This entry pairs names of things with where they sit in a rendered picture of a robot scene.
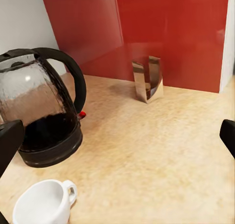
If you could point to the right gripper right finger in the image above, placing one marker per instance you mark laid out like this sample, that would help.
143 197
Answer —
227 135

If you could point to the countertop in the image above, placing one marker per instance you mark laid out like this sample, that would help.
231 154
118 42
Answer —
161 162

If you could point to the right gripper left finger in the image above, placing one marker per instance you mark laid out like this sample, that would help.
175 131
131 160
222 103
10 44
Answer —
12 135

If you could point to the fridge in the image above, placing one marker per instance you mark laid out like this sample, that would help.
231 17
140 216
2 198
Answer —
26 24

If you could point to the electric kettle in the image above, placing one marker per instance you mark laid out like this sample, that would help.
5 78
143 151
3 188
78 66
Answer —
31 90

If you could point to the water glass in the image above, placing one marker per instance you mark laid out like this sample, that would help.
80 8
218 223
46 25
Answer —
148 78

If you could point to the coffee cup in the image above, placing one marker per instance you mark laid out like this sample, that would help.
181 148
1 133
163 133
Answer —
46 202

